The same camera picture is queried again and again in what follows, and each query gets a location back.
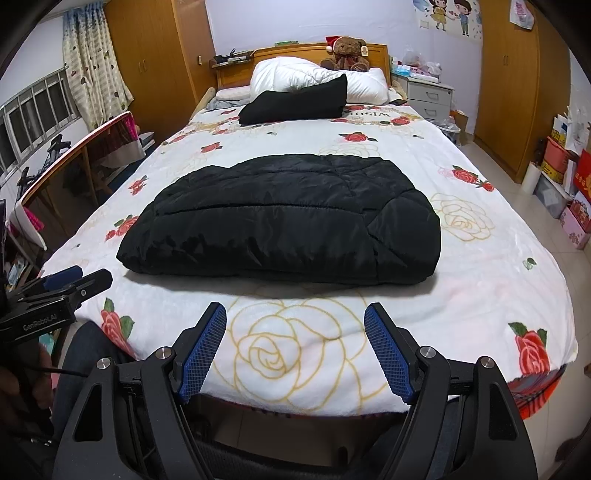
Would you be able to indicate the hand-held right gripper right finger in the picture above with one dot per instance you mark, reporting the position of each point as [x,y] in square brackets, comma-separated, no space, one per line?
[390,355]

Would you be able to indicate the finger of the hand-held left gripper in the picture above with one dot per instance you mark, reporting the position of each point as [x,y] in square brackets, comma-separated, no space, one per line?
[62,277]
[92,284]

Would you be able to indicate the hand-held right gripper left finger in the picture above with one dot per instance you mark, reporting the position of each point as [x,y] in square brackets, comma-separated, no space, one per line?
[201,355]

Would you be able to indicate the black puffer jacket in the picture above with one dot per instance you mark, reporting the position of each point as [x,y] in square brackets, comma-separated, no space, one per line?
[277,217]

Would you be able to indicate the person's left hand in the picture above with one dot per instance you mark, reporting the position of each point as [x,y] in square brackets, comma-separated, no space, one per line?
[18,392]

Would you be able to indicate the person's jeans leg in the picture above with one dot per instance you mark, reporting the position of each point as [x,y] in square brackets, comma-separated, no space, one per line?
[87,355]

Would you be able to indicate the wooden desk with glass top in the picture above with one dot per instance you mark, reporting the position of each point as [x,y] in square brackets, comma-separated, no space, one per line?
[74,184]

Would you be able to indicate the bed with rose blanket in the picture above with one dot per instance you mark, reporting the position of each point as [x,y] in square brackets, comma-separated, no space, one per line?
[485,277]

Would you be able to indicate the barred window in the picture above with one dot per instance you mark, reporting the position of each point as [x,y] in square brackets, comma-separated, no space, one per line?
[32,120]

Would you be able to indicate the patterned beige curtain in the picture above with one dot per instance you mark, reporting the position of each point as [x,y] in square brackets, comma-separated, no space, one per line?
[90,69]

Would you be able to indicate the white paper roll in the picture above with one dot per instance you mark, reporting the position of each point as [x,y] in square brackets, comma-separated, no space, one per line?
[532,177]

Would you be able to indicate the clear plastic storage box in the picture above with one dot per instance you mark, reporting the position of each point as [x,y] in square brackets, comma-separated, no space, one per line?
[551,194]

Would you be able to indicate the pink patterned box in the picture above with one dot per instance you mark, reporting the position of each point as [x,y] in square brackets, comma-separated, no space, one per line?
[577,221]

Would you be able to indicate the wooden wardrobe with two doors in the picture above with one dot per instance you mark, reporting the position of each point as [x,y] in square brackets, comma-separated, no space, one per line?
[157,60]

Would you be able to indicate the grey pillow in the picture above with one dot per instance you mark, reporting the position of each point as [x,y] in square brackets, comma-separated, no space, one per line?
[233,92]

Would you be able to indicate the cardboard box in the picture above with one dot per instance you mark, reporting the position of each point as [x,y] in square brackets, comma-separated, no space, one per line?
[461,127]

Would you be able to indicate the black phone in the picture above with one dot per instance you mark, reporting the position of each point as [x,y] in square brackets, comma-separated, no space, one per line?
[399,102]

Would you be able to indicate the red gift box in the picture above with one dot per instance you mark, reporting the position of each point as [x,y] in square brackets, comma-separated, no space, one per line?
[556,159]

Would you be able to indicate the grey drawer nightstand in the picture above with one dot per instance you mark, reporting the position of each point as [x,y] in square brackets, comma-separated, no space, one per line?
[429,97]

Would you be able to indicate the red printed box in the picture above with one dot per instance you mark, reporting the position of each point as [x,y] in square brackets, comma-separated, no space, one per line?
[584,173]

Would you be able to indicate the black pillow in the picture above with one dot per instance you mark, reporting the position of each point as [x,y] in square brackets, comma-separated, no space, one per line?
[295,104]

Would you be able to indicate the white duvet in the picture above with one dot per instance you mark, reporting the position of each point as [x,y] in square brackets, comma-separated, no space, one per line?
[286,74]

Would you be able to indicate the white paper bag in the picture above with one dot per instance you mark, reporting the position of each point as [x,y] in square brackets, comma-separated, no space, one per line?
[570,131]

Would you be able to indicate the tall wooden wardrobe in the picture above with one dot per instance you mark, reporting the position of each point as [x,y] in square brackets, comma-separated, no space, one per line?
[512,92]

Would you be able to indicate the wooden headboard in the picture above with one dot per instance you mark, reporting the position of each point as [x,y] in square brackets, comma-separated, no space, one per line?
[277,51]

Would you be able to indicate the clear plastic bag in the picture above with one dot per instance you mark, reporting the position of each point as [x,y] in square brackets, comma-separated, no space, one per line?
[422,60]

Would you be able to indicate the brown teddy bear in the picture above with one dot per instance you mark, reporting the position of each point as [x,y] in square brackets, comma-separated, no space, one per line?
[346,55]

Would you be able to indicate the cartoon wall poster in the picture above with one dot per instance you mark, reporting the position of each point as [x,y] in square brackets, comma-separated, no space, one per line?
[448,16]

